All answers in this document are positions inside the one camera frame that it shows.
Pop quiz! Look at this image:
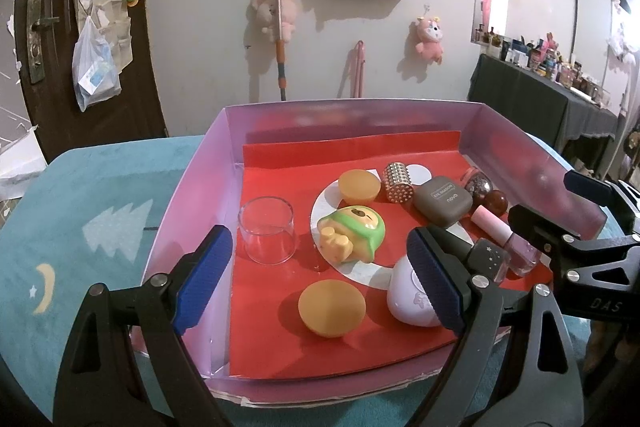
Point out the studded silver cylinder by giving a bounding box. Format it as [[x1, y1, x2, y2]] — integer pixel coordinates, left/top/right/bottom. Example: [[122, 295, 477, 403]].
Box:
[[381, 161, 415, 204]]

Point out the white cabinet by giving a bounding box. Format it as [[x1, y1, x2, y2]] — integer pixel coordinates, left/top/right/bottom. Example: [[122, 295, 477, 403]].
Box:
[[572, 0, 626, 108]]

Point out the pink cow plush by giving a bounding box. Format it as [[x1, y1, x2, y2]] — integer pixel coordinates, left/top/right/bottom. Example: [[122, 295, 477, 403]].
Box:
[[413, 16, 445, 64]]

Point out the pink hanging stick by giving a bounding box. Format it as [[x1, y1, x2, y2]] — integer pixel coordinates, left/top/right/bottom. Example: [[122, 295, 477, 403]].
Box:
[[353, 40, 366, 99]]

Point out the glitter bottle with red ball cap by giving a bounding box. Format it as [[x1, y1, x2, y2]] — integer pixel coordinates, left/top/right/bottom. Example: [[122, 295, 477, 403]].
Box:
[[459, 166, 510, 216]]

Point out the clear plastic bag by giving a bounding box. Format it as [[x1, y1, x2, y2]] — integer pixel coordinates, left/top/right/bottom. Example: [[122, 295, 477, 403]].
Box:
[[71, 14, 123, 113]]

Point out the table with dark cloth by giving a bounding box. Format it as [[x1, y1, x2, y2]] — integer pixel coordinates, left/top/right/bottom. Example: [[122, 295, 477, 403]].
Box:
[[468, 53, 619, 168]]

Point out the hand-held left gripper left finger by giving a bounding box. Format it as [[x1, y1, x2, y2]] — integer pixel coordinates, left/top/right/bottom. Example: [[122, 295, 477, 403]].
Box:
[[52, 224, 236, 427]]

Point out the pink nail polish bottle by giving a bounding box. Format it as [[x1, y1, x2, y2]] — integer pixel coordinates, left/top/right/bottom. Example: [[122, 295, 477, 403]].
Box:
[[469, 204, 540, 277]]

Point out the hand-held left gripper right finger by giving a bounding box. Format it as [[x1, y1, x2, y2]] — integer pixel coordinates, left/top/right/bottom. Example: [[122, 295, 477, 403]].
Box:
[[406, 227, 586, 427]]

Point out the black starry bottle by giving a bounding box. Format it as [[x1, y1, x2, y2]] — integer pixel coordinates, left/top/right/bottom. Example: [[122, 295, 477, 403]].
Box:
[[440, 227, 511, 284]]

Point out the amber dome-shaped bowl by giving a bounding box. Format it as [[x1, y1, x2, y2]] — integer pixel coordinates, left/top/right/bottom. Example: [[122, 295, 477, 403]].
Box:
[[298, 279, 366, 339], [338, 169, 381, 204]]

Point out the brass door handle plate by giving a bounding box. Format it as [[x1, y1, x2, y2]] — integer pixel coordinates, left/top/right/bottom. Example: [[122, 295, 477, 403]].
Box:
[[26, 0, 61, 84]]

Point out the pink round container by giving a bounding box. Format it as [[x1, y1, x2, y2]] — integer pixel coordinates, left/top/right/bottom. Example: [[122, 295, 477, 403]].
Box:
[[386, 254, 464, 328]]

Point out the white hanging plush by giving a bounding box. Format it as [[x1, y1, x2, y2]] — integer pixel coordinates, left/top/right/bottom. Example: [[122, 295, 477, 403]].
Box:
[[607, 24, 640, 66]]

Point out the green hooded capybara toy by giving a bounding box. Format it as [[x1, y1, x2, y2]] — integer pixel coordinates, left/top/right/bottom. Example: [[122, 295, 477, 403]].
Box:
[[317, 203, 387, 264]]

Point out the pink plush with mop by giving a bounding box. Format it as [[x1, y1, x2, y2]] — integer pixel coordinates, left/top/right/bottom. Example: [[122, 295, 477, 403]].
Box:
[[251, 0, 301, 44]]

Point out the grey eyeshadow case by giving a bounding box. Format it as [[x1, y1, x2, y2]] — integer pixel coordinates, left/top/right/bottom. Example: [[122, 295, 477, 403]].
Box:
[[412, 175, 475, 228]]

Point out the clear glass cup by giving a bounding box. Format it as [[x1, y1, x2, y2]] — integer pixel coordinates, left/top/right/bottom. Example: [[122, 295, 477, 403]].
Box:
[[237, 195, 297, 265]]

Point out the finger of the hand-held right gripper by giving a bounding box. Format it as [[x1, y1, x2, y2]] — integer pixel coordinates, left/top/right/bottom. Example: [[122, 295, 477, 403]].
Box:
[[507, 204, 640, 324], [563, 169, 640, 236]]

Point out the pink cardboard box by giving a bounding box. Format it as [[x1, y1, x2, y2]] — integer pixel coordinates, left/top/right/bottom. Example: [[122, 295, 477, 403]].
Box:
[[128, 101, 609, 394]]

